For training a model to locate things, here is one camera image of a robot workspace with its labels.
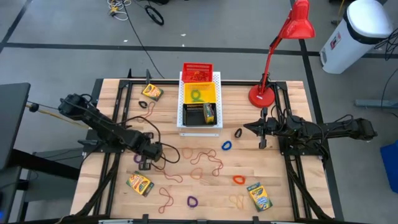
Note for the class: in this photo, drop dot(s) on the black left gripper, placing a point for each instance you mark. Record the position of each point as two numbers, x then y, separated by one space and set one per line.
150 151

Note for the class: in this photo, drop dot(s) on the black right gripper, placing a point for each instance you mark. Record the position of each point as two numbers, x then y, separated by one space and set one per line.
276 127

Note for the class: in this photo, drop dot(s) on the orange rubber band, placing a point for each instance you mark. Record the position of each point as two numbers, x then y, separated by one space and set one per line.
191 174
193 78
183 153

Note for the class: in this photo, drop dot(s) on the blue coil wristband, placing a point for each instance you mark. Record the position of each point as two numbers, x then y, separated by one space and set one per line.
223 146

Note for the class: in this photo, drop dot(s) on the yellow green crayon box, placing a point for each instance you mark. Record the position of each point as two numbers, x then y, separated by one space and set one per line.
152 92
208 113

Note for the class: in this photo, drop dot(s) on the black plastic basket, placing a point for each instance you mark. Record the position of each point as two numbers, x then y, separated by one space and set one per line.
192 118

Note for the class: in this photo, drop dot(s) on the yellow plastic basket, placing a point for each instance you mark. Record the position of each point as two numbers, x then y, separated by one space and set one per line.
210 88

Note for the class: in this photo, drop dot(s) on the green coil wristband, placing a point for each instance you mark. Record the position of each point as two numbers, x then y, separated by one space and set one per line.
191 94
202 100

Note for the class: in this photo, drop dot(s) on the red plastic basket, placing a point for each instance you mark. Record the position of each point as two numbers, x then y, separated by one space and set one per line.
185 77

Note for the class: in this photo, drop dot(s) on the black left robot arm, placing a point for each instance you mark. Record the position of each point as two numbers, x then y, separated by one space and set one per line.
105 127

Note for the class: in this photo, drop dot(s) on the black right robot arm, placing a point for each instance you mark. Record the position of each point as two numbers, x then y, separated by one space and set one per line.
335 130

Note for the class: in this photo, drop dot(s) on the red desk lamp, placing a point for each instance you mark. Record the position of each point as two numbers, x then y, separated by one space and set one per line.
261 96

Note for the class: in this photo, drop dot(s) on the black coil wristband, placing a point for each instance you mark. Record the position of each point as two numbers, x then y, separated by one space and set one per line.
235 133
140 104

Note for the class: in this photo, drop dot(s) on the large yellow red crayon box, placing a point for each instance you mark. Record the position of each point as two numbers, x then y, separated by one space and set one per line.
140 184

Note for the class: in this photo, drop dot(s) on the white perforated metal shelf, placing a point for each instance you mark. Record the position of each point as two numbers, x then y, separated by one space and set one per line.
219 102

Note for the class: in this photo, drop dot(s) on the long red rubber band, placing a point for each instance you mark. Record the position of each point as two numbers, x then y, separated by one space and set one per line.
199 154

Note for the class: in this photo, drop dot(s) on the orange coil wristband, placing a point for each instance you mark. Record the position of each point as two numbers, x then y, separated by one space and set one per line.
234 180

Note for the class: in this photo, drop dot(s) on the blue green crayon box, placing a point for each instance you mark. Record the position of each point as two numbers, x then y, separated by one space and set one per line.
259 197

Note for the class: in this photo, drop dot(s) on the white trash can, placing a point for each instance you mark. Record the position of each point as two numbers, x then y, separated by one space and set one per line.
348 46

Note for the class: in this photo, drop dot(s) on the blue plastic bin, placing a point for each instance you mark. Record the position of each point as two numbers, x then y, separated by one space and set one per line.
391 161

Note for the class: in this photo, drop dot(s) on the black side table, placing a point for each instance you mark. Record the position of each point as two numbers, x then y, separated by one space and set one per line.
12 118

